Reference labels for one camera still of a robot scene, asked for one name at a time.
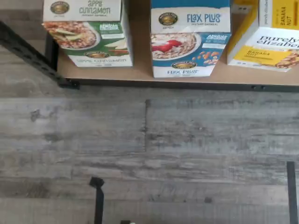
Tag green apple cinnamon oatmeal box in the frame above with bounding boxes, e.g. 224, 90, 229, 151
42, 0, 133, 68

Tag yellow banana nut box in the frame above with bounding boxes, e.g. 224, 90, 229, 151
227, 0, 299, 72

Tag blue Flax Plus oatmeal box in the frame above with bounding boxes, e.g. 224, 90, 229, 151
150, 0, 232, 78

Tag black metal shelf rack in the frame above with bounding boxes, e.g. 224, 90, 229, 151
0, 20, 299, 92

